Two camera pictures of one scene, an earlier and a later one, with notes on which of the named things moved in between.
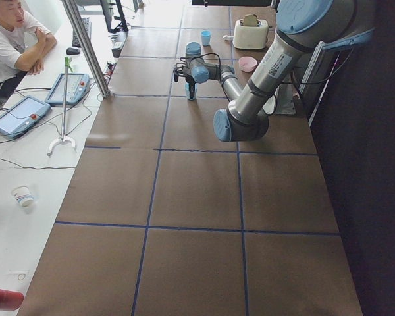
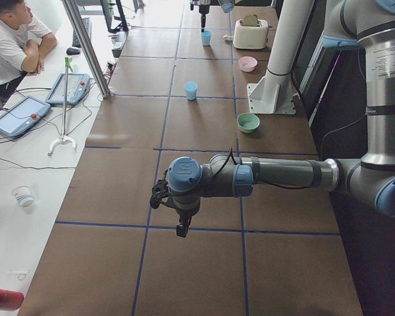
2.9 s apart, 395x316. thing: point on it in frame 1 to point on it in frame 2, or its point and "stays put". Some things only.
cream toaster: x=250 y=33 stays put
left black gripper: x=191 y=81 to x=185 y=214
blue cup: x=188 y=92 stays put
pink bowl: x=247 y=64 stays put
